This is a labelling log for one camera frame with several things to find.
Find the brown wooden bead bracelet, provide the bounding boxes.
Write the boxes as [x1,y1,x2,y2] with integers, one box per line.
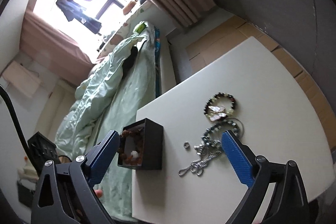
[119,127,145,166]

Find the black jewelry box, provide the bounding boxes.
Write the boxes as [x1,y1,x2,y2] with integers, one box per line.
[117,118,163,170]

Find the person's left hand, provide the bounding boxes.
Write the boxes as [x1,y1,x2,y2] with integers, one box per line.
[58,155,104,200]

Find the black left gripper housing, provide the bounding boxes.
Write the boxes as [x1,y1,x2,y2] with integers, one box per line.
[27,132,60,173]

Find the light green crumpled duvet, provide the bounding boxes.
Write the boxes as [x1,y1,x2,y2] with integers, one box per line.
[55,22,155,159]

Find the beige padded headboard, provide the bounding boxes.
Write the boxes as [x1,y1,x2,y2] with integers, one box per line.
[35,80,75,141]

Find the silver bangle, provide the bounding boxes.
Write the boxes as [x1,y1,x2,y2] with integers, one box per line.
[224,117,245,139]

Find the white shell butterfly ornament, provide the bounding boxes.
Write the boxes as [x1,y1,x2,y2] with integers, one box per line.
[209,106,227,121]

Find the white bedside table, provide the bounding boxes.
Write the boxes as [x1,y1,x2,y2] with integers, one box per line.
[132,38,335,223]

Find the bed with green sheet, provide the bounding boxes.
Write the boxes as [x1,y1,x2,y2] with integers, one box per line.
[53,20,176,219]

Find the left pink curtain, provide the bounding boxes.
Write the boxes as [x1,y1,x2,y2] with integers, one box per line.
[19,10,94,86]

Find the bear pattern window cushion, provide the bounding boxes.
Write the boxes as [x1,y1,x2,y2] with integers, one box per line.
[97,0,154,60]

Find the flat cardboard on floor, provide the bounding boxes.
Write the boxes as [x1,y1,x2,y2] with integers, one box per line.
[186,15,336,140]

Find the green toy on bed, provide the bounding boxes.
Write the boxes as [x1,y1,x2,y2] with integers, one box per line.
[133,21,147,35]

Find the orange plush toy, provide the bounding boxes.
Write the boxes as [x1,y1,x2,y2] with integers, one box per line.
[122,1,137,15]

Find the silver ball chain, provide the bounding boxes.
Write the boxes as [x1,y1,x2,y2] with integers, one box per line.
[178,143,224,177]

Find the teal bead necklace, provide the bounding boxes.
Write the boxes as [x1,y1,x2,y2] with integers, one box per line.
[200,120,241,155]

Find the black cable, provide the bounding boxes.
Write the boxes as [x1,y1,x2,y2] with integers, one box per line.
[0,84,30,154]

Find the white wall air conditioner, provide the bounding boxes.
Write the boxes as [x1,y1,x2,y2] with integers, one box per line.
[2,61,42,98]

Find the dark multicolour bead bracelet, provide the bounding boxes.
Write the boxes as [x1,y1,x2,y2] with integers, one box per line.
[203,91,236,119]

